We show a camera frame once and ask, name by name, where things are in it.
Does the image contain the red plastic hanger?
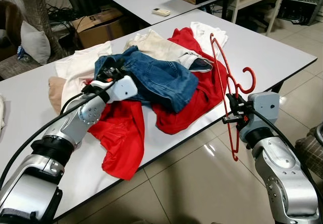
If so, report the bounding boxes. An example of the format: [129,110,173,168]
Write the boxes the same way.
[209,33,257,162]

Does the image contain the cream garment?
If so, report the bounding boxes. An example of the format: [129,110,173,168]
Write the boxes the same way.
[54,41,113,109]

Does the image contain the black table leg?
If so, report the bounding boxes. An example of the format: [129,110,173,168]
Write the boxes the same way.
[267,79,285,95]

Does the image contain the brown cardboard box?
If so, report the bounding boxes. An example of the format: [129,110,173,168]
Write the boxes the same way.
[70,9,128,48]

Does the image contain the peach cloth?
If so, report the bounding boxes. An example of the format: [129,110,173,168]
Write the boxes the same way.
[47,76,67,102]

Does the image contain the blue denim jeans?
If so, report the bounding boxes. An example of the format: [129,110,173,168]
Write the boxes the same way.
[94,45,200,114]

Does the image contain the beige trousers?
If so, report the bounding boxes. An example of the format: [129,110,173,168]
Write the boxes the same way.
[124,29,213,74]

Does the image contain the red shirt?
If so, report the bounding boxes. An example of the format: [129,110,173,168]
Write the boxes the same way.
[88,27,231,181]

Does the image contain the white folded garment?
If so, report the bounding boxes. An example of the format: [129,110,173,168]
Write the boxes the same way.
[190,21,228,59]

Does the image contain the grey pillow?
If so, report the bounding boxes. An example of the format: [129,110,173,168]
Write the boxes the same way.
[20,21,51,65]

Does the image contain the brown checked stool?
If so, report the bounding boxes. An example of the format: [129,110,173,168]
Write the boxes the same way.
[295,125,323,180]

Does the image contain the white remote control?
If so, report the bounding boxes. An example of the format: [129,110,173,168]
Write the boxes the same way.
[152,8,172,17]

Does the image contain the grey office table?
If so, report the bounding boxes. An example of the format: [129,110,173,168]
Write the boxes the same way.
[105,0,241,26]

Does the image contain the brown woven chair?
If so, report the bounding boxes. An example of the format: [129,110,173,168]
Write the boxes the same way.
[0,0,67,79]

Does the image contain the black audio mixer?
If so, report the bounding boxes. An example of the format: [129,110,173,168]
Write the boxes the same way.
[277,0,323,26]

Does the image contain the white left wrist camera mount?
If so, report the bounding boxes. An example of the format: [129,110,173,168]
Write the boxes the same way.
[107,75,139,104]

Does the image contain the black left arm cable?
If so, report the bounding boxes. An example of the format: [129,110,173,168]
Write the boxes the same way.
[0,82,101,190]

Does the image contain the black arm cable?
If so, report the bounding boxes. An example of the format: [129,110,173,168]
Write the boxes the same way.
[0,82,101,190]
[246,109,323,224]

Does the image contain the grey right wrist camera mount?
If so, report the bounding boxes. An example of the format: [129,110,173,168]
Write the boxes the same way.
[239,92,280,142]

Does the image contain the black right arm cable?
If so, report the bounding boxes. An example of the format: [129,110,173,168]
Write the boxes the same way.
[246,109,323,224]

